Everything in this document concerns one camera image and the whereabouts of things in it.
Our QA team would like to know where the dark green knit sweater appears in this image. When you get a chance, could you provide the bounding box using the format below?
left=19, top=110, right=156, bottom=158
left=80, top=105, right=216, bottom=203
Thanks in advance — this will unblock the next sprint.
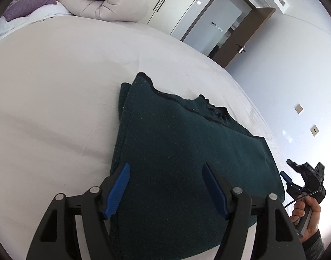
left=111, top=73, right=285, bottom=259

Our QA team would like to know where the right forearm dark sleeve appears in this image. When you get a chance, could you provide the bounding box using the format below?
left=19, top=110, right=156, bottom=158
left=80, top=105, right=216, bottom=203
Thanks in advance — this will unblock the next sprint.
left=302, top=230, right=325, bottom=260

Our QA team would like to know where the person right hand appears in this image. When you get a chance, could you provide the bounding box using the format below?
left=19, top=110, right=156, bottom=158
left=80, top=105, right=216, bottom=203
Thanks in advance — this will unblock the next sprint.
left=289, top=194, right=322, bottom=244

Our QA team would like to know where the white bed sheet mattress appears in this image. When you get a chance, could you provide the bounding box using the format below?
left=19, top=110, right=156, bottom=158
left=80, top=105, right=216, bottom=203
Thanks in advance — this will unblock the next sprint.
left=0, top=15, right=286, bottom=259

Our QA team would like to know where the dark brown door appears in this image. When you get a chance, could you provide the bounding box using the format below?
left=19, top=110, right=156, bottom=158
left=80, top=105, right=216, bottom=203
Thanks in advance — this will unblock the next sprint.
left=212, top=8, right=276, bottom=68

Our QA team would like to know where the white crumpled pillow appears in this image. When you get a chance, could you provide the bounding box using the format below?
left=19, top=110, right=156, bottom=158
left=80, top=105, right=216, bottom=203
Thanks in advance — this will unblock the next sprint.
left=0, top=2, right=71, bottom=41

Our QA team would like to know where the purple patterned cushion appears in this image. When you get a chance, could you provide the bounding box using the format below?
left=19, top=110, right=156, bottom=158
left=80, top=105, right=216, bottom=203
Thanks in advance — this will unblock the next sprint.
left=3, top=0, right=56, bottom=22

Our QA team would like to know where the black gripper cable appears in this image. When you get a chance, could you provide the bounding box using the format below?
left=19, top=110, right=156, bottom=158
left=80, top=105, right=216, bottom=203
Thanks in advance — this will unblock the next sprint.
left=283, top=190, right=322, bottom=212

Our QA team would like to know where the wall socket plate lower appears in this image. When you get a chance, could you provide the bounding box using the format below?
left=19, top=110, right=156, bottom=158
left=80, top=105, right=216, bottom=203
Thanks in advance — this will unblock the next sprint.
left=310, top=125, right=319, bottom=136

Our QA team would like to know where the wall socket plate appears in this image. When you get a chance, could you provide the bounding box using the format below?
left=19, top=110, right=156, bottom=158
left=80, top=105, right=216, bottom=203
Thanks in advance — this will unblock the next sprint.
left=295, top=104, right=303, bottom=114
left=310, top=125, right=319, bottom=136

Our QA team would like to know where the wall socket plate upper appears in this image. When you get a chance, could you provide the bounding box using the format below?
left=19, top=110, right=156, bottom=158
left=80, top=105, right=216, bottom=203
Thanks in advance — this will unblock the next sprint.
left=295, top=104, right=303, bottom=114

